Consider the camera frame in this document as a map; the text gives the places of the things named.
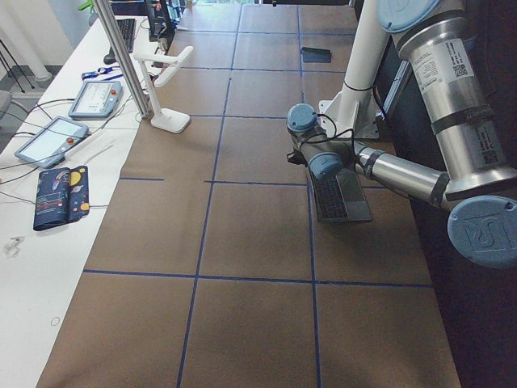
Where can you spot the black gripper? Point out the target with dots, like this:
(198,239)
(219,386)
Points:
(292,157)

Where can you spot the grey laptop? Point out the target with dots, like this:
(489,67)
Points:
(340,199)

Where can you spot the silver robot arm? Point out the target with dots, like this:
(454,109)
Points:
(412,116)

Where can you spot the teach pendant tablet far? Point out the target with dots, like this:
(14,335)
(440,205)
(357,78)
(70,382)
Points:
(96,99)

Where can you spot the teach pendant tablet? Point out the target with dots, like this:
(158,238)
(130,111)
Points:
(48,147)
(96,99)

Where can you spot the black keyboard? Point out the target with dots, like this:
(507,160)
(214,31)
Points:
(127,29)

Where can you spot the dark space print pouch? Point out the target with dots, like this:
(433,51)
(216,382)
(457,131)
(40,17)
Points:
(62,197)

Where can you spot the teach pendant tablet near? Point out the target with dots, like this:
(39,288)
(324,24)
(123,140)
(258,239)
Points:
(48,147)

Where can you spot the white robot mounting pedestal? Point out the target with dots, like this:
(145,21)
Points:
(354,106)

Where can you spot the aluminium frame post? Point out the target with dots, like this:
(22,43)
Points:
(110,26)

